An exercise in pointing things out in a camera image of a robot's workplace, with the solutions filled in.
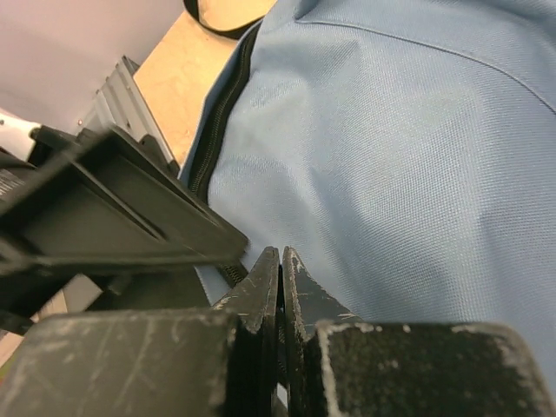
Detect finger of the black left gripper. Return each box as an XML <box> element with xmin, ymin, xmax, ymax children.
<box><xmin>1</xmin><ymin>129</ymin><xmax>247</xmax><ymax>274</ymax></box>

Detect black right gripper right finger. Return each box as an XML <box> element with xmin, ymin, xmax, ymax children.
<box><xmin>282</xmin><ymin>248</ymin><xmax>555</xmax><ymax>416</ymax></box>

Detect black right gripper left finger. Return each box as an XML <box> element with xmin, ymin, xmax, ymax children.
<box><xmin>1</xmin><ymin>248</ymin><xmax>280</xmax><ymax>416</ymax></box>

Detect blue student backpack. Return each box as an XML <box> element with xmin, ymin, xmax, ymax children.
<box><xmin>177</xmin><ymin>0</ymin><xmax>556</xmax><ymax>325</ymax></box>

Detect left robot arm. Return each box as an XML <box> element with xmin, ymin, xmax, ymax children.
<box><xmin>1</xmin><ymin>114</ymin><xmax>247</xmax><ymax>277</ymax></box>

